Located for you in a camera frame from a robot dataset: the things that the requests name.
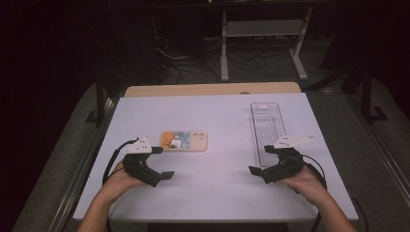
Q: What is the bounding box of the person's left hand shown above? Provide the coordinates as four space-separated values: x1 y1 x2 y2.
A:
100 159 147 202

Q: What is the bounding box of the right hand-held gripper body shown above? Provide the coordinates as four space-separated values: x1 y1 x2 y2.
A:
269 133 316 185

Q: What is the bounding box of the person's right hand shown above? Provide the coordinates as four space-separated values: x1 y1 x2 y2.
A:
278 164 327 209

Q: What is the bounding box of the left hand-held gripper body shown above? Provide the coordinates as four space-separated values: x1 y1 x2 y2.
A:
121 136 153 184

